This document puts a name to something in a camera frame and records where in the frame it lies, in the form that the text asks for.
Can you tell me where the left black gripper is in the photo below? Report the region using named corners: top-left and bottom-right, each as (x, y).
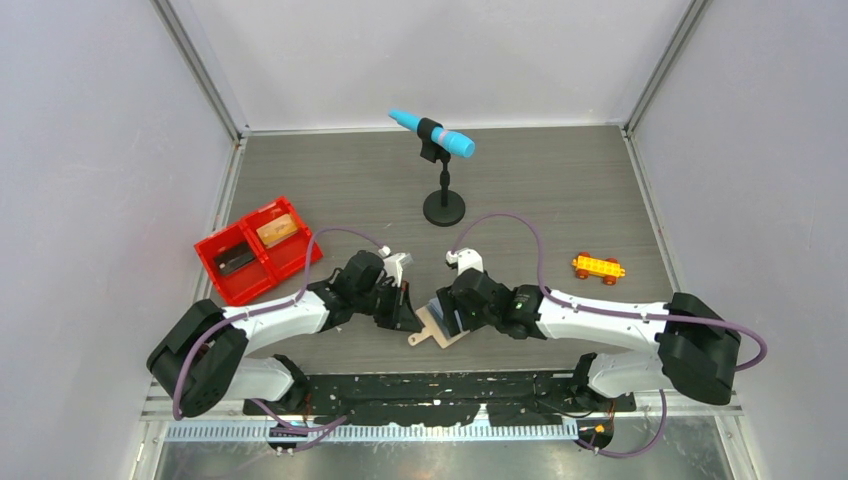
top-left (353, 279), bottom-right (421, 332)

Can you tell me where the beige card holder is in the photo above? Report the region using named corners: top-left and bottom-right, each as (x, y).
top-left (407, 298), bottom-right (470, 349)

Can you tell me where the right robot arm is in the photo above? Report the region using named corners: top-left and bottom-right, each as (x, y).
top-left (431, 269), bottom-right (741, 411)

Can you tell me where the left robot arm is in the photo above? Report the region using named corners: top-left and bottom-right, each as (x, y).
top-left (146, 251), bottom-right (421, 418)

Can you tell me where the tan card case in bin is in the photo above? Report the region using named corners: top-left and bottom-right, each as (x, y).
top-left (256, 214), bottom-right (299, 248)

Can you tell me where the black card case in bin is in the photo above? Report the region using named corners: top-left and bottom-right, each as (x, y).
top-left (214, 242), bottom-right (255, 276)

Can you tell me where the black microphone stand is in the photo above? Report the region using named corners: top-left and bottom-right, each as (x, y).
top-left (422, 156), bottom-right (466, 227)

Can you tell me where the blue toy microphone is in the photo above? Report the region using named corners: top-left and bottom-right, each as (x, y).
top-left (388, 109), bottom-right (476, 163)

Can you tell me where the yellow toy brick car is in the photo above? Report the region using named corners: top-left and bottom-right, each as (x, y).
top-left (571, 252), bottom-right (627, 286)

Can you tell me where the red two-compartment bin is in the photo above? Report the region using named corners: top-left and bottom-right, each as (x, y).
top-left (194, 196), bottom-right (323, 306)

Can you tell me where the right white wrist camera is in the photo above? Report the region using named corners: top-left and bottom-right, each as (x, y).
top-left (445, 248), bottom-right (485, 276)

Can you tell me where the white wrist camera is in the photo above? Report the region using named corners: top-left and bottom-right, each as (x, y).
top-left (445, 248), bottom-right (485, 276)
top-left (377, 245), bottom-right (413, 286)

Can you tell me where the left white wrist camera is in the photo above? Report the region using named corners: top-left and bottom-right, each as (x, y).
top-left (377, 245), bottom-right (413, 286)

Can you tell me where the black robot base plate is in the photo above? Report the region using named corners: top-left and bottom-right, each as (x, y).
top-left (262, 371), bottom-right (636, 427)

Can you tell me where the ribbed metal front rail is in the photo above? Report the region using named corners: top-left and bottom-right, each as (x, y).
top-left (164, 419), bottom-right (578, 444)

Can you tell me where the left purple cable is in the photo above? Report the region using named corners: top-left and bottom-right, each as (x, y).
top-left (172, 227), bottom-right (389, 423)

